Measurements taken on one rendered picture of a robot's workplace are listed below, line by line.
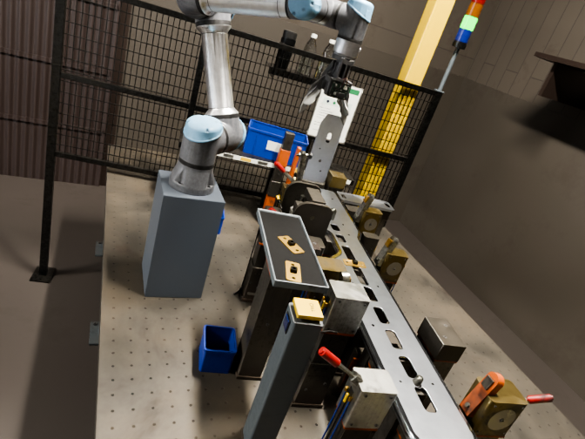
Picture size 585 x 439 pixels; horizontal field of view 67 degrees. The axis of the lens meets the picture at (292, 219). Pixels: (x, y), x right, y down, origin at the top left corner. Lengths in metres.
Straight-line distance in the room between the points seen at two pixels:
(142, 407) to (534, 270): 3.17
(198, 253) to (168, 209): 0.20
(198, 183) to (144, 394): 0.64
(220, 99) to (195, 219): 0.41
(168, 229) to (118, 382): 0.48
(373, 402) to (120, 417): 0.64
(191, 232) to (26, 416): 1.08
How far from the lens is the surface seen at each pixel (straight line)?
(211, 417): 1.33
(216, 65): 1.55
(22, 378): 2.34
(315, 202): 1.47
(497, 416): 1.27
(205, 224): 1.51
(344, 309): 1.20
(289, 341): 1.01
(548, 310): 3.83
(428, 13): 2.57
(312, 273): 1.12
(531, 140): 4.06
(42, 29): 3.62
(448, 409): 1.21
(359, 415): 1.08
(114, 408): 1.32
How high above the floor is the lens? 1.73
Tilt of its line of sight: 25 degrees down
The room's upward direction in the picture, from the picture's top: 19 degrees clockwise
